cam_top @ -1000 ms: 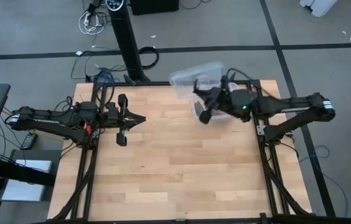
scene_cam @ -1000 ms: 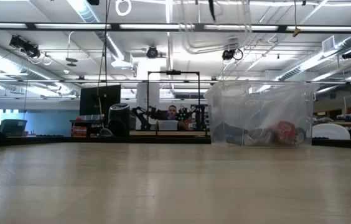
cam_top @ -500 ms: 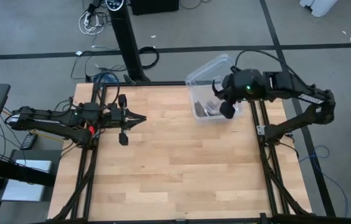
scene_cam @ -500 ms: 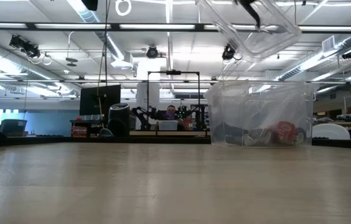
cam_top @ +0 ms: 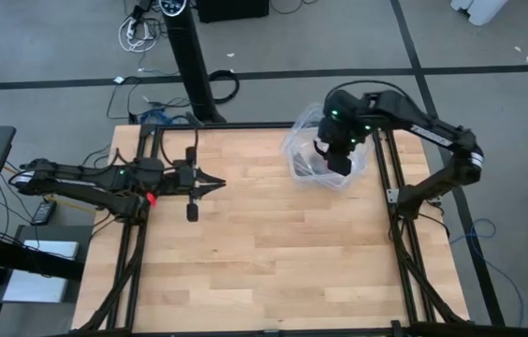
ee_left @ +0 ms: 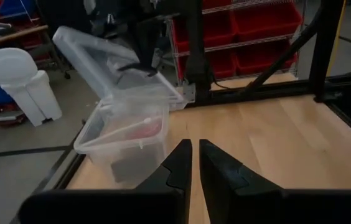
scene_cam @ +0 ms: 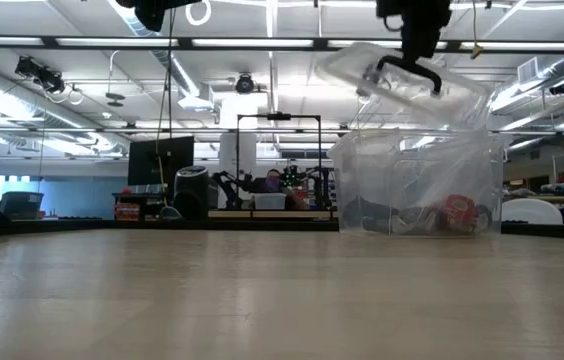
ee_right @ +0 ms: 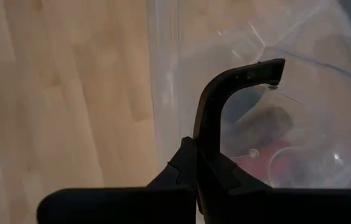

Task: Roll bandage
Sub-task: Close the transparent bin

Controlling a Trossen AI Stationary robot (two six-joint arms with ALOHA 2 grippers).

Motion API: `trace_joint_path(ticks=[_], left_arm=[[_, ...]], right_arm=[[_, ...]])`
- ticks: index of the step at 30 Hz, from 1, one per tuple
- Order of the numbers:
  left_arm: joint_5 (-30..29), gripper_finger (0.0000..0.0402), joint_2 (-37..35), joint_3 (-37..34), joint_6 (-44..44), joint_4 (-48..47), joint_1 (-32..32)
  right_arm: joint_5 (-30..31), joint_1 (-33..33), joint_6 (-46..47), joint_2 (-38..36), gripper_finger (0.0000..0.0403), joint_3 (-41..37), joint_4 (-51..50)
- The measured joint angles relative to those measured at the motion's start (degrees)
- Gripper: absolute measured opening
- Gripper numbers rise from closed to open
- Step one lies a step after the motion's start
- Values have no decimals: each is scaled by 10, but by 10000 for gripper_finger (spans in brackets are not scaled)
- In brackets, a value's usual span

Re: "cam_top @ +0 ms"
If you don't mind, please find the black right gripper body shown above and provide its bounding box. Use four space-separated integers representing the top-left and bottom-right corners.
315 88 372 178

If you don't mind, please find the long blue floor cable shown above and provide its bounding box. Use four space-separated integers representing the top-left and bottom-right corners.
448 217 526 329

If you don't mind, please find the black case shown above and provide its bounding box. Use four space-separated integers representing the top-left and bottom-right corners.
196 0 270 23

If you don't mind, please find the white foam block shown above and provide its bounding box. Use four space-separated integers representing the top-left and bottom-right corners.
449 0 511 27

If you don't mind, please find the thin black floor cable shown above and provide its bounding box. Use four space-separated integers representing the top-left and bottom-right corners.
106 77 190 122

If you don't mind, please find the clear lid with black handle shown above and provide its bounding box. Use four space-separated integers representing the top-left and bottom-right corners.
282 105 368 188

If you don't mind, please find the tangled blue cable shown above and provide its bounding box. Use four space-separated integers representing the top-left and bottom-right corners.
138 108 181 126

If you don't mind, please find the black equipment stand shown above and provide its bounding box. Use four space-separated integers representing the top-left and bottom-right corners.
0 224 95 337

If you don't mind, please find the white cable bundle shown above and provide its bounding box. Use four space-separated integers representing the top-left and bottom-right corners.
117 16 160 53

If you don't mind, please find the black tower fan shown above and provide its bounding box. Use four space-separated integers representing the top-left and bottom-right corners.
158 0 227 125

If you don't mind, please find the clear plastic storage box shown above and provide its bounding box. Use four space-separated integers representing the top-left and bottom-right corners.
280 102 371 191

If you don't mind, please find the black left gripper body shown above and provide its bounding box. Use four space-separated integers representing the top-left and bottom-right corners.
172 146 199 224

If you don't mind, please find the black coiled cable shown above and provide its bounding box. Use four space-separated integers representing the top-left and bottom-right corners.
208 68 241 105

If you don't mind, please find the yellow cable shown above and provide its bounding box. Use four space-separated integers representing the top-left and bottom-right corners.
48 196 97 215

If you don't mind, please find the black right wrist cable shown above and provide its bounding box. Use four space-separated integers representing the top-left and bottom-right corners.
333 79 410 102

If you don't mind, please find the black power adapter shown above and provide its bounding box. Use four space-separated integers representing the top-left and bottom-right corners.
31 199 58 227

